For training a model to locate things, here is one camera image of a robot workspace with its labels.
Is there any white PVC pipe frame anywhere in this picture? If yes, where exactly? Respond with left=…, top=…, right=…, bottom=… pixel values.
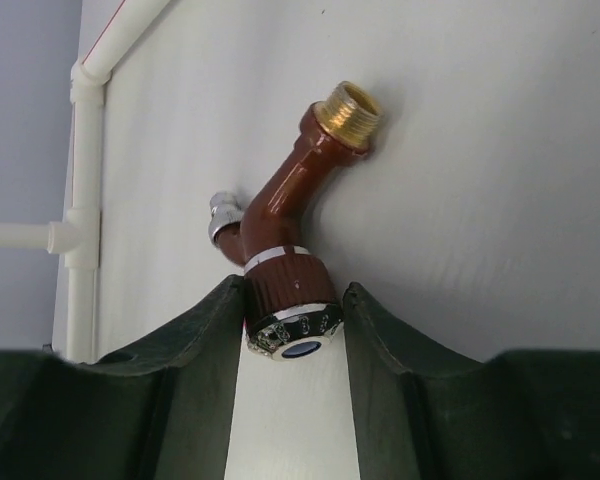
left=0, top=1, right=168, bottom=362

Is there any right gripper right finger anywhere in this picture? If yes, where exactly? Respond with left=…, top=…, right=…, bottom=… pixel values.
left=343, top=283, right=600, bottom=479

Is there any brown red water faucet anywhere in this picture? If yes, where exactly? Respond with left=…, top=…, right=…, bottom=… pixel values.
left=208, top=81, right=382, bottom=361

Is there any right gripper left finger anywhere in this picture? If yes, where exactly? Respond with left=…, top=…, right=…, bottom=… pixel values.
left=0, top=275, right=243, bottom=479

